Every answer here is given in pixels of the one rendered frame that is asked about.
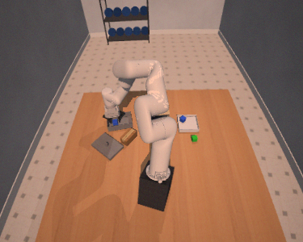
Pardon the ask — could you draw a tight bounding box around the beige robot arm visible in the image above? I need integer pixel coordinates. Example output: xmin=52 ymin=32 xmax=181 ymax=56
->
xmin=101 ymin=59 xmax=177 ymax=183

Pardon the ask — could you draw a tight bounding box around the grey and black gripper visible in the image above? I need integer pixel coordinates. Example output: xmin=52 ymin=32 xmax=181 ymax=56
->
xmin=103 ymin=105 xmax=124 ymax=124

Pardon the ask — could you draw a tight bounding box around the blue block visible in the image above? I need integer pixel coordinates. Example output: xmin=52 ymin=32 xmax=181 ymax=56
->
xmin=179 ymin=116 xmax=186 ymax=123
xmin=112 ymin=119 xmax=118 ymax=126

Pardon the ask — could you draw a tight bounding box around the green block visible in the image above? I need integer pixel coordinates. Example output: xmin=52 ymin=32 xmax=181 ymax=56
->
xmin=191 ymin=135 xmax=198 ymax=142

